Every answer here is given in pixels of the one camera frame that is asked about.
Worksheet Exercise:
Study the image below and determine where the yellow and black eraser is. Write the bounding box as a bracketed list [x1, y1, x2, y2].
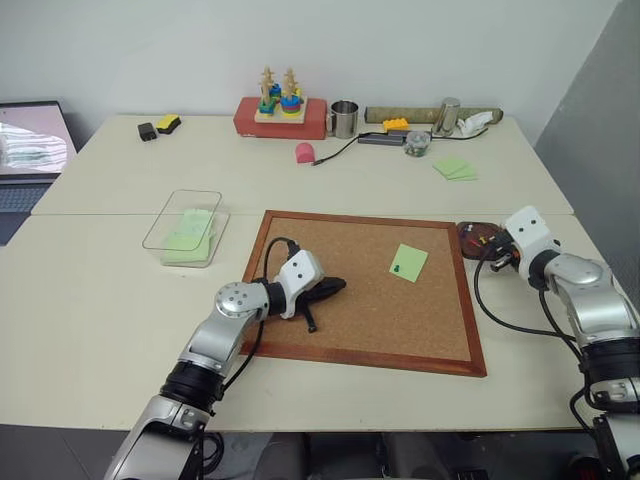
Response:
[155, 113, 183, 135]

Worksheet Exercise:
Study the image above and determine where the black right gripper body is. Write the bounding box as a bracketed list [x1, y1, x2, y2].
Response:
[489, 230, 524, 274]

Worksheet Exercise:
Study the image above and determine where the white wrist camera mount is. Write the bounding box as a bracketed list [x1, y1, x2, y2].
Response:
[501, 204, 562, 282]
[273, 249, 328, 321]

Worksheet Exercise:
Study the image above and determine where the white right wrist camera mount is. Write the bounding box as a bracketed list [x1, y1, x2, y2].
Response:
[501, 204, 562, 282]

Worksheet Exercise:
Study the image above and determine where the dark brown round tray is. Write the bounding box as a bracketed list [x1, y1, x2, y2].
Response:
[457, 220, 506, 262]

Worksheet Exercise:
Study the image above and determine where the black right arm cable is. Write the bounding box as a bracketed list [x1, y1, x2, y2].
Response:
[472, 253, 587, 362]

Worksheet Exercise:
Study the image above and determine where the clear plastic box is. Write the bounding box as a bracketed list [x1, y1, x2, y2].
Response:
[142, 188, 232, 269]

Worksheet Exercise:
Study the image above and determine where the grey USB hub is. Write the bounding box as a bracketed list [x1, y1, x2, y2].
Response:
[356, 131, 407, 148]

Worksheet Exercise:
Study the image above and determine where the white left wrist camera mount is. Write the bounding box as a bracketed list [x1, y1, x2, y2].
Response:
[273, 249, 328, 321]

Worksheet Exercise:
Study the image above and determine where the black USB cable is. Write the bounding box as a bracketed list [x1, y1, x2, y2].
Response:
[311, 132, 372, 167]

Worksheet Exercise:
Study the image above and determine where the wood-framed cork board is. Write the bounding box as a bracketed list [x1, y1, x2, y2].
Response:
[241, 209, 488, 379]

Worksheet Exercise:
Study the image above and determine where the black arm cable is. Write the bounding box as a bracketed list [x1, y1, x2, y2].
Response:
[472, 253, 587, 362]
[199, 236, 303, 471]

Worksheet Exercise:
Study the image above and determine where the steel mug with handle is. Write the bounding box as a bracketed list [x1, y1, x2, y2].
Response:
[326, 99, 363, 140]

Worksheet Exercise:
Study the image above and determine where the wooden ring stacking toy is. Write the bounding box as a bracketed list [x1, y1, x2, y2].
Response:
[253, 65, 307, 127]

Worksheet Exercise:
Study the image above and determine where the olive rolled mat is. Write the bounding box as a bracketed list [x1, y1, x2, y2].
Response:
[363, 105, 503, 126]

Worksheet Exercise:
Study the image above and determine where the steel cylinder cup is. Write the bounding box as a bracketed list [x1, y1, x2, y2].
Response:
[431, 96, 462, 137]

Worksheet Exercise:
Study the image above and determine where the green note stack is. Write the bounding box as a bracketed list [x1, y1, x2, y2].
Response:
[161, 208, 220, 267]

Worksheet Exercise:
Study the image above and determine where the red rectangular box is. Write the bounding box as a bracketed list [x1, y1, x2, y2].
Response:
[232, 96, 329, 142]

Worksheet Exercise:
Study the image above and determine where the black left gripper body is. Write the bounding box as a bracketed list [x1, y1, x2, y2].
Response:
[298, 280, 332, 307]

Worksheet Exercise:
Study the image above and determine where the white crumpled cloth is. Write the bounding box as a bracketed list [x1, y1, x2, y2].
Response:
[456, 111, 494, 139]

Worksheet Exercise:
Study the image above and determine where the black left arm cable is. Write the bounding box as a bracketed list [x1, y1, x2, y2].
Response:
[199, 236, 303, 471]

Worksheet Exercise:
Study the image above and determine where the tape roll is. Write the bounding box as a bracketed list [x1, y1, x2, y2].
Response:
[403, 130, 433, 159]

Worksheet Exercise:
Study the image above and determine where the grey laptop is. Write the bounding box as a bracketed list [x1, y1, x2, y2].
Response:
[0, 100, 79, 247]

